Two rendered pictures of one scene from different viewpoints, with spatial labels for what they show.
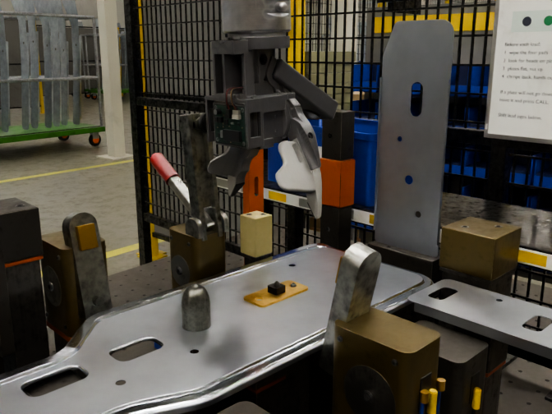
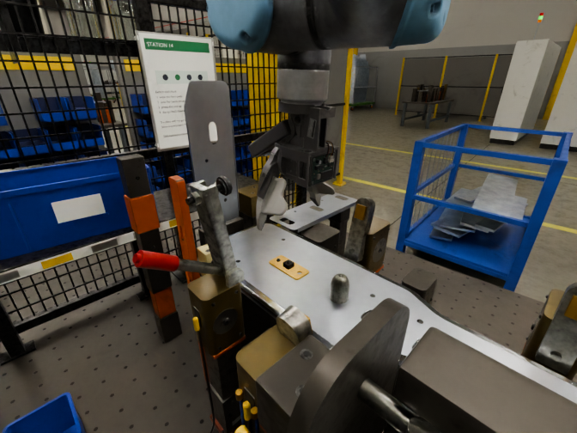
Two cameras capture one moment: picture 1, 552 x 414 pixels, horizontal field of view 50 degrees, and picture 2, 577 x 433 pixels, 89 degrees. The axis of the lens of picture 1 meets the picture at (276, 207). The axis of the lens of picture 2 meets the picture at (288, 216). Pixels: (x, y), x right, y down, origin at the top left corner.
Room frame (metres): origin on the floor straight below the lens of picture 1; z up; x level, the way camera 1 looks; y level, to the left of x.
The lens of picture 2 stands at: (0.70, 0.49, 1.35)
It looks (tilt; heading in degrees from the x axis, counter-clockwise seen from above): 25 degrees down; 270
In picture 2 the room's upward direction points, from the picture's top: straight up
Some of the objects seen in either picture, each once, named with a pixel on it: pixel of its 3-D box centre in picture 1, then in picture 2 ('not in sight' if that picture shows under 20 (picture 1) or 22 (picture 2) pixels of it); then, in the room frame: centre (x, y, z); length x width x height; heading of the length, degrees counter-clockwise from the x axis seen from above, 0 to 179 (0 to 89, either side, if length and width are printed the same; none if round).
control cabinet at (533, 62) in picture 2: not in sight; (528, 82); (-4.87, -7.00, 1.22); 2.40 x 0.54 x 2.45; 46
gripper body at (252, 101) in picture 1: (254, 93); (303, 143); (0.67, 0.02, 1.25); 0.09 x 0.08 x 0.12; 134
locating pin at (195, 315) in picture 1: (195, 310); (339, 289); (0.61, 0.09, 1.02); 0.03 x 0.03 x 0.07
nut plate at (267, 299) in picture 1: (276, 289); (288, 265); (0.70, 0.00, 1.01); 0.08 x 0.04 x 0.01; 134
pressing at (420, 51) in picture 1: (410, 140); (215, 159); (0.87, -0.20, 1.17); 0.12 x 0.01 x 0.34; 44
